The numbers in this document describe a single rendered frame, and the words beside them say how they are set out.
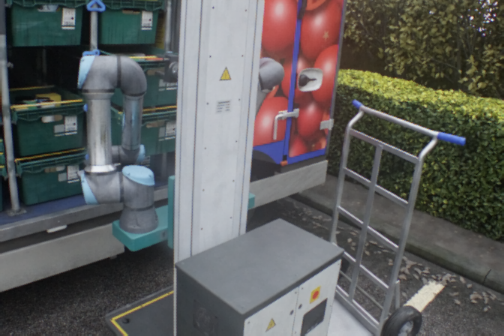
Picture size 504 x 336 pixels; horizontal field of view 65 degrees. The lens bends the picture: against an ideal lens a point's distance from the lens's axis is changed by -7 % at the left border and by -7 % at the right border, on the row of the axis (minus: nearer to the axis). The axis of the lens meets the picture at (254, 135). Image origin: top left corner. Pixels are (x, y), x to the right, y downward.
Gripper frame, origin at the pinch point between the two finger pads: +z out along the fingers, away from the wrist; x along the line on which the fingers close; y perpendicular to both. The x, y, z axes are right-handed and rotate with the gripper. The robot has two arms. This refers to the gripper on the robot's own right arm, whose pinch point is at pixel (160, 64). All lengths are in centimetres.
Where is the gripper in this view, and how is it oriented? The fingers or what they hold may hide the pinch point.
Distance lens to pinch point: 214.9
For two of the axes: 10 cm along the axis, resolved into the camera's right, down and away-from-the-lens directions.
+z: -6.9, -2.9, 6.6
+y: -7.2, 1.4, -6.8
